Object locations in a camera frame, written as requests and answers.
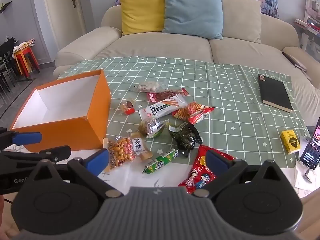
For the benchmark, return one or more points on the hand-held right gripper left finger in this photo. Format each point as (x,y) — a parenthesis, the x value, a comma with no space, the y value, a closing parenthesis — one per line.
(97,160)

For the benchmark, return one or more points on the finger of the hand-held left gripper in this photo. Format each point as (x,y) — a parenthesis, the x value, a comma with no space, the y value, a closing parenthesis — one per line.
(27,138)
(55,153)

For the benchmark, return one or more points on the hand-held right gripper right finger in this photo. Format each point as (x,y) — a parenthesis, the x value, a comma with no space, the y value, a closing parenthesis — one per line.
(215,162)

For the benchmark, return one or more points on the red cartoon snack packet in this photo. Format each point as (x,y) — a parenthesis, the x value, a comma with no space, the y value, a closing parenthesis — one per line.
(200,172)

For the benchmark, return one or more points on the orange cardboard box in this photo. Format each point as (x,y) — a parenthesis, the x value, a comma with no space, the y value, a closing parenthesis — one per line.
(75,132)

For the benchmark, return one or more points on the red fries snack packet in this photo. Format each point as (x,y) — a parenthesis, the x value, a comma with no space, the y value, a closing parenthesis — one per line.
(195,112)

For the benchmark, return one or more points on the clear packet brown snack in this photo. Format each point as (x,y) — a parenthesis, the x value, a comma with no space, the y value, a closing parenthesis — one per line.
(152,127)

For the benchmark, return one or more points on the red meat snack packet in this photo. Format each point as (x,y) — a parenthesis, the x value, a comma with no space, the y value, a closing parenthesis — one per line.
(162,95)

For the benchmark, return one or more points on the clear peanut packet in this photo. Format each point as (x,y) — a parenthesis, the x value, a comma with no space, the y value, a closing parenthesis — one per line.
(148,87)

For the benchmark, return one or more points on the clear mixed nuts packet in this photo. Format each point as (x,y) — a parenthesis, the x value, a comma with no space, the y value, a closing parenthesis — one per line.
(120,152)

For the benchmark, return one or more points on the dark glossy snack packet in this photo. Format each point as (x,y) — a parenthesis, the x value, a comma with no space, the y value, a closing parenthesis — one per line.
(185,137)

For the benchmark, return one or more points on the white label tofu packet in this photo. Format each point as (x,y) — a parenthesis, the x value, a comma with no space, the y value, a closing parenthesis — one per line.
(140,145)

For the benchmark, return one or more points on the green sausage stick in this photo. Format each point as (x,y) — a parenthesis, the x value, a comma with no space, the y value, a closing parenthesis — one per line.
(160,162)

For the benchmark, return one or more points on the black dining chair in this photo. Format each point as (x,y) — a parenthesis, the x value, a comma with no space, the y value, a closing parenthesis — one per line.
(7,52)
(3,80)

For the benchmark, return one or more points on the small clear jujube packet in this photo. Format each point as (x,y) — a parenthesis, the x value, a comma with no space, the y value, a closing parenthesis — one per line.
(127,105)

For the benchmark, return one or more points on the white spicy strips packet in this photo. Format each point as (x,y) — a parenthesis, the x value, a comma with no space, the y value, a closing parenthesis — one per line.
(160,107)

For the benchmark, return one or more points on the green checked tablecloth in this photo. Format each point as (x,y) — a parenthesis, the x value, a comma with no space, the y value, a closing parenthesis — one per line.
(225,85)

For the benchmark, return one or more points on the small yellow carton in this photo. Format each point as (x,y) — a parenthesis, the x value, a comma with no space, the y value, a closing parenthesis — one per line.
(290,141)

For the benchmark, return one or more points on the stacked plastic stools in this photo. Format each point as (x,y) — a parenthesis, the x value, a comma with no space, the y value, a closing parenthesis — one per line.
(23,55)

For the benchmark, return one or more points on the black notebook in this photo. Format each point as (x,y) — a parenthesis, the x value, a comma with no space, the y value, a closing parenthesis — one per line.
(275,92)

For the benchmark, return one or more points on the papers on stools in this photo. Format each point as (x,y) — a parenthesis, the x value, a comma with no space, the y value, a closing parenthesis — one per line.
(22,45)

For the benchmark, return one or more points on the metal phone stand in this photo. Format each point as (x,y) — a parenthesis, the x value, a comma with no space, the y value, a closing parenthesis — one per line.
(308,176)

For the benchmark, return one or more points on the smartphone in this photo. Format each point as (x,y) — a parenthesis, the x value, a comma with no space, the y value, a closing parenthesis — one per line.
(311,147)

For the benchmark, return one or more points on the beige sofa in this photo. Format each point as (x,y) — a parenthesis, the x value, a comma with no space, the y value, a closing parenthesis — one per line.
(162,45)

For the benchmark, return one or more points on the dark book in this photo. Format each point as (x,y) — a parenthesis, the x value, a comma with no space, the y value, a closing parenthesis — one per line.
(295,61)

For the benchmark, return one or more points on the white door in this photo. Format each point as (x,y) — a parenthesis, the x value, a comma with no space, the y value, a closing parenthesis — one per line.
(75,12)

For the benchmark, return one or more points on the beige pillow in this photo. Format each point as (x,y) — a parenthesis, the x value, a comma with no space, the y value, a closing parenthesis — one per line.
(242,17)

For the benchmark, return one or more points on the light blue pillow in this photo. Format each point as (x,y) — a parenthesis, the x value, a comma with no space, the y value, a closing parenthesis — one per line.
(192,12)

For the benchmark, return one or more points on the yellow pillow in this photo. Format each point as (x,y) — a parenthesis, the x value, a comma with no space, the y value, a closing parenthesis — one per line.
(142,10)

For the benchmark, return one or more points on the purple plastic item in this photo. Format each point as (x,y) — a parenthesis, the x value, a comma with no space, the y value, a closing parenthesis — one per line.
(117,2)

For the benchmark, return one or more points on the bookshelf with books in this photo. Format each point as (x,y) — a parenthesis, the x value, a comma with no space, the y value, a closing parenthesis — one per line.
(311,12)

